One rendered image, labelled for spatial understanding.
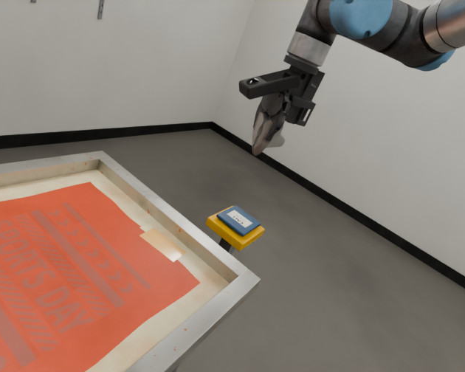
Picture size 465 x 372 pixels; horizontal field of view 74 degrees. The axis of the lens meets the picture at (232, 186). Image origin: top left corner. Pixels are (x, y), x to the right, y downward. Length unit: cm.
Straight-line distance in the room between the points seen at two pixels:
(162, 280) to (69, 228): 23
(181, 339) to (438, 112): 333
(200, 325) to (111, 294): 17
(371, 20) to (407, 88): 311
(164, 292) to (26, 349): 23
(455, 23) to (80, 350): 70
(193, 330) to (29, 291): 28
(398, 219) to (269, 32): 261
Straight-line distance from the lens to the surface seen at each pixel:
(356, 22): 53
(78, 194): 84
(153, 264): 69
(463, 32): 55
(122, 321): 60
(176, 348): 55
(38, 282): 64
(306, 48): 63
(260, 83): 61
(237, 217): 90
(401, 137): 364
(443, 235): 384
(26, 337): 58
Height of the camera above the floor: 144
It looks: 27 degrees down
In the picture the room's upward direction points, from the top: 23 degrees clockwise
